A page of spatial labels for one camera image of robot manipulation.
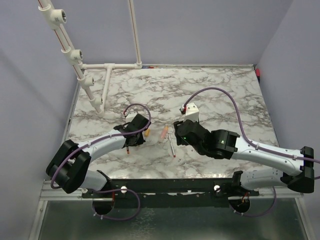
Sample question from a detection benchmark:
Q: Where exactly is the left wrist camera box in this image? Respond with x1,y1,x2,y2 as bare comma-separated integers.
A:
125,112,137,123

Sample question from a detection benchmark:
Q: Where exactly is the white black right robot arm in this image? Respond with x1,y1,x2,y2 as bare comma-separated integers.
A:
173,120,315,196

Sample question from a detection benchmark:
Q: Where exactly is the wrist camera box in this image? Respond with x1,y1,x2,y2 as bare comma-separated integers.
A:
180,102,200,122
125,112,137,123

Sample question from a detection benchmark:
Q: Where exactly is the pink orange-tipped marker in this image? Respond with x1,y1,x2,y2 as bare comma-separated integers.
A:
158,125,169,143

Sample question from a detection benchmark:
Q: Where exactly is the red black corner clamp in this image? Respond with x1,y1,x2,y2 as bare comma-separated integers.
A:
255,68,261,82

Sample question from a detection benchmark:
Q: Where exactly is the white PVC pipe frame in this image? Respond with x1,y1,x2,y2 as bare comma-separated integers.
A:
37,0,143,117

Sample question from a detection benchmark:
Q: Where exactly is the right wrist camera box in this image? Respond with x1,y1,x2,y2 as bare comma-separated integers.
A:
180,102,200,122

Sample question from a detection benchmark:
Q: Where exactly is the aluminium rail frame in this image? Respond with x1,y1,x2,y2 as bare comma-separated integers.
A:
39,180,304,201

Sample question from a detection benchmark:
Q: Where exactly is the orange-yellow marker cap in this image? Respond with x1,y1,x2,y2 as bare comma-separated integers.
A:
144,129,150,137

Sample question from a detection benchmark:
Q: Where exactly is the white red-tipped pen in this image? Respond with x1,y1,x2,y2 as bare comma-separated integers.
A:
168,134,176,158

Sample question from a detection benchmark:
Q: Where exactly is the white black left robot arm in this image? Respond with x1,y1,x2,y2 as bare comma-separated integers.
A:
45,113,151,198

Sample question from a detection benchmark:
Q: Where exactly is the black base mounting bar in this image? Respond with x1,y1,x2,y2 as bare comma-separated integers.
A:
82,177,261,209

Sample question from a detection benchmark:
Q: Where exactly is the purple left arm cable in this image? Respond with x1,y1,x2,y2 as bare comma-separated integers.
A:
50,103,152,221

